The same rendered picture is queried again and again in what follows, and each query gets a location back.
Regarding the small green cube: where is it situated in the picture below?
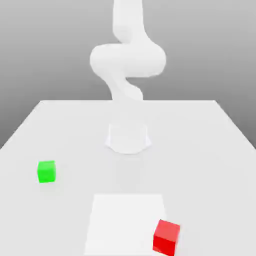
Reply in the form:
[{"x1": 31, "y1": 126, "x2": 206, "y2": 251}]
[{"x1": 37, "y1": 160, "x2": 57, "y2": 184}]

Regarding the small red cube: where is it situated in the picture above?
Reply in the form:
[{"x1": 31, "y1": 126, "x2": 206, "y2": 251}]
[{"x1": 152, "y1": 219, "x2": 181, "y2": 256}]

